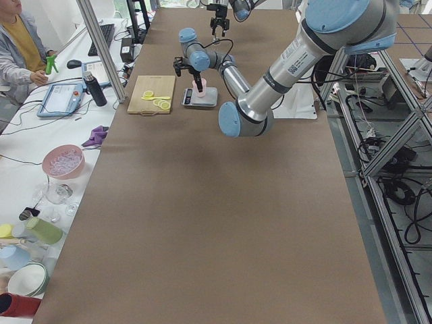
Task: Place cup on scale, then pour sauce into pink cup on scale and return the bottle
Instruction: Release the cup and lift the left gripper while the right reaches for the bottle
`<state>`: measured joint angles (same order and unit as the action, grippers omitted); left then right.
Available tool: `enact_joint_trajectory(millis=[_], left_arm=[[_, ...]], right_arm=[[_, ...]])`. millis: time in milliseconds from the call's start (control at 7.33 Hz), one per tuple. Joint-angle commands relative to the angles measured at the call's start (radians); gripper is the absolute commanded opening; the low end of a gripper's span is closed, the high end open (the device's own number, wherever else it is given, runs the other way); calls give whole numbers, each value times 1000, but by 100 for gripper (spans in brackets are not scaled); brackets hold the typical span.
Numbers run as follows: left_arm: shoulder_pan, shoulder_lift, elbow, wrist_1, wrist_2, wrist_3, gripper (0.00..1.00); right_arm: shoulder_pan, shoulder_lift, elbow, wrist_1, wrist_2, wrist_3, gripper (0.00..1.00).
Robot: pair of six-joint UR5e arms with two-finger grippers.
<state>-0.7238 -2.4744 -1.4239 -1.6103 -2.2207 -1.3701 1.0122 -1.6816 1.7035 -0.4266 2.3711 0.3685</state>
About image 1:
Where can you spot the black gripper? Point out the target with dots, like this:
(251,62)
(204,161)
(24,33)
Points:
(219,13)
(197,76)

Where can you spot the pink plastic cup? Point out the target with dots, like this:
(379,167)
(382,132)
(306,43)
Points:
(195,90)

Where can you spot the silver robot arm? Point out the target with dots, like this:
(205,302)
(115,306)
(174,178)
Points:
(357,26)
(241,11)

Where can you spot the silver digital kitchen scale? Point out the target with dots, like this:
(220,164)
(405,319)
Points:
(191,99)

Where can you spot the green cup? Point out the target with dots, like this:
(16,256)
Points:
(46,232)

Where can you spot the yellow cup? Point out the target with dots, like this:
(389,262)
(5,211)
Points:
(6,231)

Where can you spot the light blue cup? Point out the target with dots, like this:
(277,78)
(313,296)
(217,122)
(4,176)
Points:
(15,257)

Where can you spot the red cup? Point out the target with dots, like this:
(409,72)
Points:
(13,305)

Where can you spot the bamboo cutting board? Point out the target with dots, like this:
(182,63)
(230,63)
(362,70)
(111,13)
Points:
(160,85)

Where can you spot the yellow plastic knife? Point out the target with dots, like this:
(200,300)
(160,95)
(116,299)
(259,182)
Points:
(156,98)

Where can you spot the blue teach pendant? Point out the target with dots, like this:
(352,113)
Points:
(97,69)
(61,99)

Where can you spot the black water bottle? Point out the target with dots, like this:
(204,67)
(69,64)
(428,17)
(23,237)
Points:
(94,88)

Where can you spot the purple cloth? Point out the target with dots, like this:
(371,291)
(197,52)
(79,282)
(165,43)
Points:
(97,136)

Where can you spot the black computer mouse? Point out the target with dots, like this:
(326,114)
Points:
(73,63)

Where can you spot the green handheld tool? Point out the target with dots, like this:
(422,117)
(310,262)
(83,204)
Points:
(51,65)

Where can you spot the pink bowl with ice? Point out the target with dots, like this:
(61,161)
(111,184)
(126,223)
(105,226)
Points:
(64,162)

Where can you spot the person in grey jacket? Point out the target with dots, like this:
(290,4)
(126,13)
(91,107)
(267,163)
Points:
(23,54)

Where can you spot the wine glass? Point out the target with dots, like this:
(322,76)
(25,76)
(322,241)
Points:
(58,193)

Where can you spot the white ceramic bowl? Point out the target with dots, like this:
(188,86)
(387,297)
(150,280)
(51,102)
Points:
(31,280)

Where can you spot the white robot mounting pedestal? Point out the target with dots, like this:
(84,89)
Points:
(296,104)

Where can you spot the aluminium frame post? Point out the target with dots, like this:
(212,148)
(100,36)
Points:
(94,30)

